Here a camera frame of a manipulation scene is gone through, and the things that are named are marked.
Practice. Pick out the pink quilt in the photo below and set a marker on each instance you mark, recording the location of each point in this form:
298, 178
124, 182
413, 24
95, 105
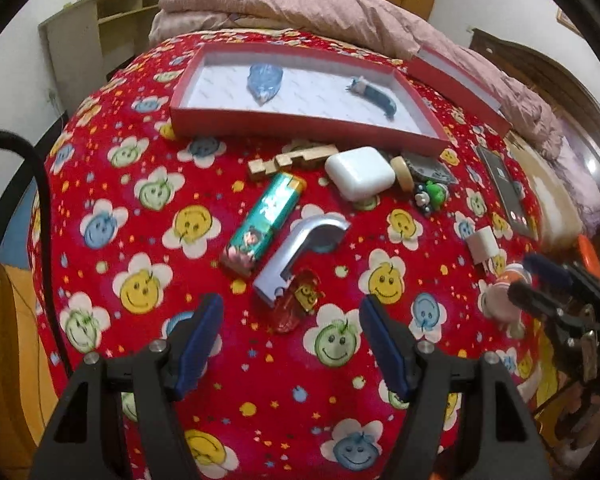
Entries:
305, 5

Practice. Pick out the red cardboard box lid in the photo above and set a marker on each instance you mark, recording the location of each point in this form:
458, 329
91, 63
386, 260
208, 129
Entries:
455, 85

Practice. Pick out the green lighter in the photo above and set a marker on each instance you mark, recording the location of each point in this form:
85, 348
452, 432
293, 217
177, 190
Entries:
265, 220

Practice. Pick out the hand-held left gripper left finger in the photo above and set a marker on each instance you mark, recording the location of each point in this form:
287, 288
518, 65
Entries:
200, 345

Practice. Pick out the black smartphone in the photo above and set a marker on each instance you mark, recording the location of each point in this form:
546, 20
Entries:
505, 190

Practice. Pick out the orange wooden cabinet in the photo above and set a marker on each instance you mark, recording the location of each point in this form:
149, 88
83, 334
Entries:
5, 360

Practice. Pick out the dark wooden headboard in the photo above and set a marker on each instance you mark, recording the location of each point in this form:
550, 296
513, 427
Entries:
545, 75

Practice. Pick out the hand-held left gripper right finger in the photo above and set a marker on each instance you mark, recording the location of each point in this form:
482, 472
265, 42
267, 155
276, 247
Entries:
385, 345

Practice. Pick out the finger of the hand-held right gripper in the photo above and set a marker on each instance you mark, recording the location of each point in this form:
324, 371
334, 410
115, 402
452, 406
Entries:
545, 267
530, 296

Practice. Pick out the red transparent lighter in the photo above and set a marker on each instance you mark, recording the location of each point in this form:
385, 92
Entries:
292, 310

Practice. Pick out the wall picture frame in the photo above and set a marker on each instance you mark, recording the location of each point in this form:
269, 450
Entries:
569, 21

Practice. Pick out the white earbuds case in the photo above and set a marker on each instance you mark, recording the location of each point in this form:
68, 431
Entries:
360, 172

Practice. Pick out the white charger plug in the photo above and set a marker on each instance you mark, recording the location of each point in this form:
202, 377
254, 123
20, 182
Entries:
481, 245

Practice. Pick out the round wooden disc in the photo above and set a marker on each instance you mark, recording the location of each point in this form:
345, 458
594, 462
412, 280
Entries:
402, 174

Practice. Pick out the grey metal plate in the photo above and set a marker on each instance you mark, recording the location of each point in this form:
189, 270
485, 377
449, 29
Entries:
430, 167

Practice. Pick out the wooden puzzle piece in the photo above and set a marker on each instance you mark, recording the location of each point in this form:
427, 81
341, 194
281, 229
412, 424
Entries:
290, 160

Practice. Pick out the red smiley flower blanket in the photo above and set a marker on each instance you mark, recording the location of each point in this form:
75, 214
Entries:
145, 210

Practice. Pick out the blue toy figure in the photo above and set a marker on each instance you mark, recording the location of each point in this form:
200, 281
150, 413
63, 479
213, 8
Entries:
377, 97

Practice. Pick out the beige wooden shelf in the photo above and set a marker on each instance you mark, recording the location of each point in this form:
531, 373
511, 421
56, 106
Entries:
75, 45

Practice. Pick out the red cardboard tray box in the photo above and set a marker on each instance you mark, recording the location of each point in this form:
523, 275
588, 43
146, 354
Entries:
305, 85

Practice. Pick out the blue transparent plastic piece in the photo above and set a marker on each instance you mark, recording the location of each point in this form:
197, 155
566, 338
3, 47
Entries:
264, 82

